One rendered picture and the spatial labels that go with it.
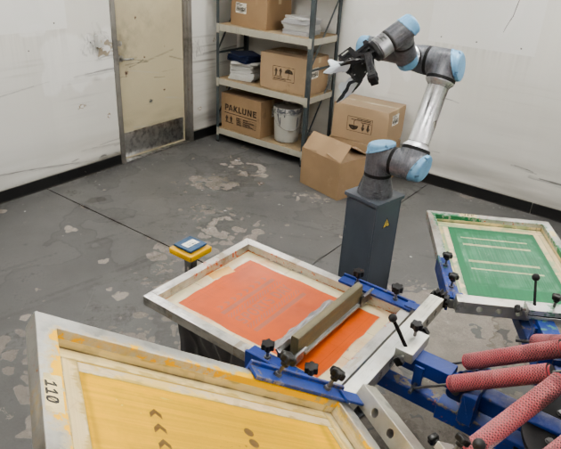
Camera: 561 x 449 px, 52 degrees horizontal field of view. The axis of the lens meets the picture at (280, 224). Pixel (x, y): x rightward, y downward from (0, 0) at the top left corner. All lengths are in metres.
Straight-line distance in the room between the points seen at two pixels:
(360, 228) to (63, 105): 3.58
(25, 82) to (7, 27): 0.45
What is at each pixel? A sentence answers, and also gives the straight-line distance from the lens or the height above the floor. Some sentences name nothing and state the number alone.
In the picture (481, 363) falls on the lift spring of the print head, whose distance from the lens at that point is 1.83.
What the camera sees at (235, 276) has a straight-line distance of 2.27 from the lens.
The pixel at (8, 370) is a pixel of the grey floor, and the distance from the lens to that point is 3.50.
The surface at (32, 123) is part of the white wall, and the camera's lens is 5.36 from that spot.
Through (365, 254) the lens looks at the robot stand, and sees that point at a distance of 2.51.
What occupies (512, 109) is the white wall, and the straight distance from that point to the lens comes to 5.50.
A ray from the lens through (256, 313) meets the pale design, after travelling 2.08.
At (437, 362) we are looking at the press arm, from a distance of 1.84.
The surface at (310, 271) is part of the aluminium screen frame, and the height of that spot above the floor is 0.99.
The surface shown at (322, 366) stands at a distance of 1.88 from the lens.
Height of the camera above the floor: 2.18
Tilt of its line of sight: 27 degrees down
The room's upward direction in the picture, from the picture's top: 3 degrees clockwise
